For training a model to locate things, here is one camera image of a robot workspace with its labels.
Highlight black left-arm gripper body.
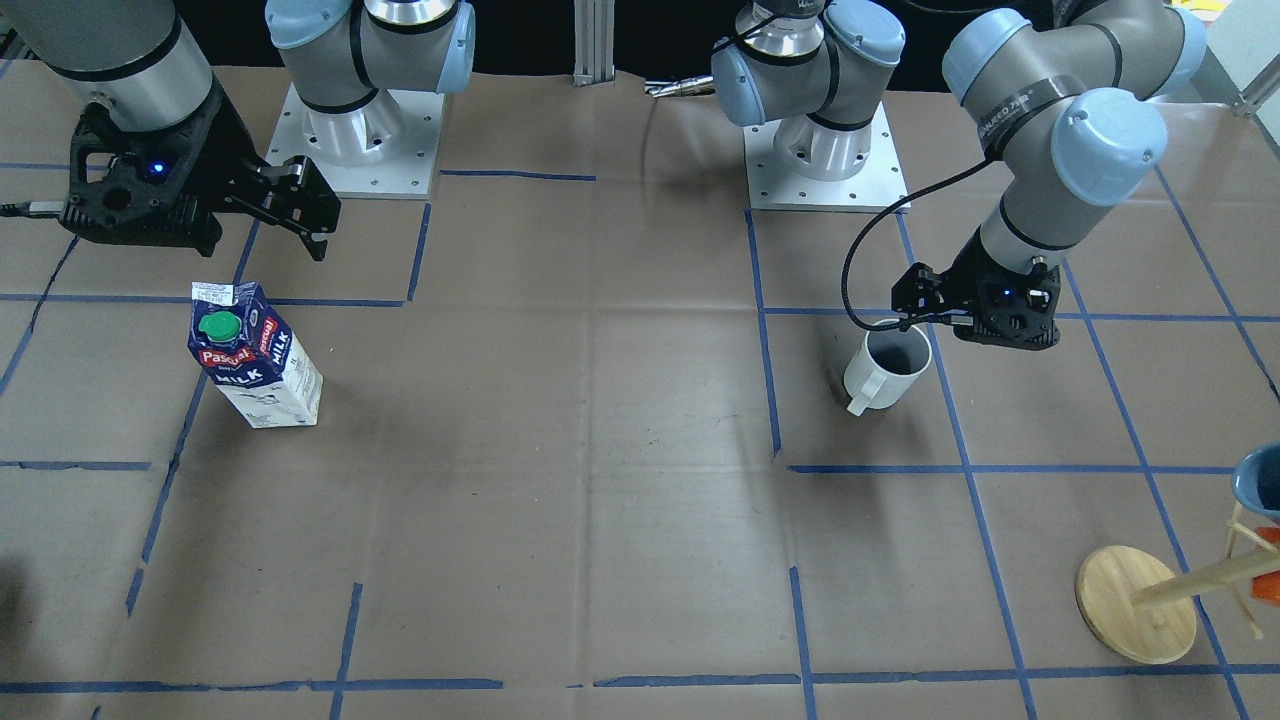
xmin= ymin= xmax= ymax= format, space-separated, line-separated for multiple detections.
xmin=945 ymin=231 xmax=1061 ymax=351

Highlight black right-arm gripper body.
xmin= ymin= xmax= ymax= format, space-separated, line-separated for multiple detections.
xmin=59 ymin=81 xmax=262 ymax=258

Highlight white ceramic mug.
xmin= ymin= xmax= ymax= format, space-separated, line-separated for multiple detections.
xmin=844 ymin=319 xmax=933 ymax=416

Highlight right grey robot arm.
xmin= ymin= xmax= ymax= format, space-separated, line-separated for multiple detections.
xmin=3 ymin=1 xmax=476 ymax=261

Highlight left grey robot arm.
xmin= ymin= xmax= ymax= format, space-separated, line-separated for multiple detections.
xmin=710 ymin=1 xmax=1207 ymax=351

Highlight blue white milk carton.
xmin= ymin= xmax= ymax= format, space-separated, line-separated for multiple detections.
xmin=188 ymin=282 xmax=323 ymax=428

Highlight blue mug on stand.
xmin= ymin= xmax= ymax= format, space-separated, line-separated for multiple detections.
xmin=1231 ymin=441 xmax=1279 ymax=524

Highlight wooden mug tree stand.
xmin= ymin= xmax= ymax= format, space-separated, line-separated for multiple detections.
xmin=1075 ymin=503 xmax=1279 ymax=665

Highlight orange mug on stand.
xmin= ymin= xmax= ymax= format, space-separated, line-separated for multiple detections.
xmin=1252 ymin=527 xmax=1280 ymax=605

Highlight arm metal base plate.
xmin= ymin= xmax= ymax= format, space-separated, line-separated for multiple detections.
xmin=744 ymin=105 xmax=909 ymax=213
xmin=266 ymin=87 xmax=448 ymax=201

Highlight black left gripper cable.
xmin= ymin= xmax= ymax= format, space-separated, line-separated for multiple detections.
xmin=841 ymin=155 xmax=1001 ymax=334

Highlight aluminium profile post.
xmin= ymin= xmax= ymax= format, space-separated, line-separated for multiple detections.
xmin=572 ymin=0 xmax=616 ymax=87

